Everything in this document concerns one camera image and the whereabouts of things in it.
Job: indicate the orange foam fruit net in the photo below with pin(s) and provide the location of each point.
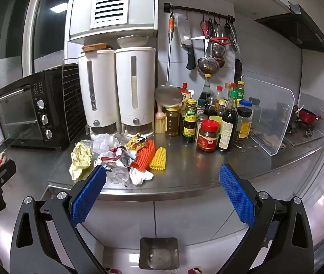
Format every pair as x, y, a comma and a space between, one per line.
144, 155

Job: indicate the black toaster oven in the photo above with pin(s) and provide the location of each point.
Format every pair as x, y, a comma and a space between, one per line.
36, 111

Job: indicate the black metal tongs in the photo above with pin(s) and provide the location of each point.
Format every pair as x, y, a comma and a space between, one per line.
231, 32

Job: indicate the white rice dispenser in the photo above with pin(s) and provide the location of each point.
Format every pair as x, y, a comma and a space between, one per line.
144, 91
102, 91

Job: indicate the white vented wall cabinet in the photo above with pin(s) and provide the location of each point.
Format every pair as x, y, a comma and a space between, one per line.
82, 5

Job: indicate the white ceramic bowl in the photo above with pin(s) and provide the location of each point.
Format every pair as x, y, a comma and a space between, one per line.
132, 41

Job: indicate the yellow bristle brush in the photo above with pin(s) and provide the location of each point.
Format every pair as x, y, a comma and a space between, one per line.
160, 122

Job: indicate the yellow foam fruit net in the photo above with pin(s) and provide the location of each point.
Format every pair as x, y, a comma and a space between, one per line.
158, 159

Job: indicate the perforated metal ladle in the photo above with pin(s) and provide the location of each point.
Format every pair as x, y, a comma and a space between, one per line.
207, 64

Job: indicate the clear splash guard panel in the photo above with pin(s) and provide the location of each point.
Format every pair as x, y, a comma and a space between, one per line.
273, 114

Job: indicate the wooden lid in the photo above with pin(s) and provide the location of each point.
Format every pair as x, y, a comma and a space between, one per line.
96, 47

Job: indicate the black range hood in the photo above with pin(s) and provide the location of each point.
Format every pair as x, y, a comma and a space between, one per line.
299, 28

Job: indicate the metal soup ladle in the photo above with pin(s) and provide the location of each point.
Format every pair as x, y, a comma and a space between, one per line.
219, 54

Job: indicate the white crumpled plastic bag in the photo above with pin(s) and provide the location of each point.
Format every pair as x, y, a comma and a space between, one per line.
104, 144

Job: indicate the steel gas stove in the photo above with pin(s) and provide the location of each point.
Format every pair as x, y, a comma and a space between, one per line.
304, 137

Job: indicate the group of condiment bottles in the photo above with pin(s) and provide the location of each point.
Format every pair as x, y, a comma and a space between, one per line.
207, 134

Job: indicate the black hanging rail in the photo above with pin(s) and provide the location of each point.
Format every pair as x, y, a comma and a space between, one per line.
196, 10

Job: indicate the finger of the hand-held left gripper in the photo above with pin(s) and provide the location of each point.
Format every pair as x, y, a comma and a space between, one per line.
5, 170

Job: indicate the steel square trash bin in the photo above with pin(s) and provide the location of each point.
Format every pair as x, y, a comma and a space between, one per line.
158, 252

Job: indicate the red cooking pot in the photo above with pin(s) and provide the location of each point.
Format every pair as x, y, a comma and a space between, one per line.
307, 117

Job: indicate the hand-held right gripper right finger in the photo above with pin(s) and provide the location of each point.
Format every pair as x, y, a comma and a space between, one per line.
237, 197

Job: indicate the yellow paper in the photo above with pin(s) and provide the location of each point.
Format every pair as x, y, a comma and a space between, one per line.
80, 159

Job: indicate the cartoon plush slipper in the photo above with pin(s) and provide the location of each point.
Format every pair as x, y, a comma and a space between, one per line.
196, 271
113, 271

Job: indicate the yellow red snack wrapper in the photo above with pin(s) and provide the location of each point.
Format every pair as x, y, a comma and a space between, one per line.
134, 142

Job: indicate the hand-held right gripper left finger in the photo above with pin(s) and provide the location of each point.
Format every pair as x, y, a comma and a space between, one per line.
89, 195

